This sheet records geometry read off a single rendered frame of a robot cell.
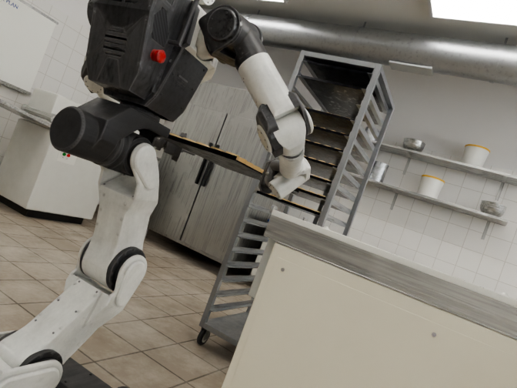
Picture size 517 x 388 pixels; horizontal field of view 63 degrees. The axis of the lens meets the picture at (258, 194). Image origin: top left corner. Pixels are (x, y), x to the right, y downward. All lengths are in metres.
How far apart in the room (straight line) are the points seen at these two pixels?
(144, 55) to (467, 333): 0.91
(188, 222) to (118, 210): 3.61
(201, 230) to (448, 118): 2.98
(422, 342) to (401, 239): 4.06
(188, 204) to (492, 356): 4.28
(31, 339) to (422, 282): 0.98
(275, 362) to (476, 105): 4.53
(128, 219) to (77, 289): 0.25
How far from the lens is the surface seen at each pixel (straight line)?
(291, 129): 1.07
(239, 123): 4.79
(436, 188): 4.70
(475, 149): 4.75
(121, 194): 1.26
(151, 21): 1.11
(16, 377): 1.22
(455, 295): 0.87
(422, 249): 4.87
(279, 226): 0.90
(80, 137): 1.08
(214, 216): 4.68
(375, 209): 4.98
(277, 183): 1.28
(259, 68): 1.08
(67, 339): 1.33
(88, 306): 1.32
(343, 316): 0.87
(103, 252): 1.31
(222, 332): 2.49
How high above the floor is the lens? 0.90
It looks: 1 degrees up
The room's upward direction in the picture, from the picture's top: 20 degrees clockwise
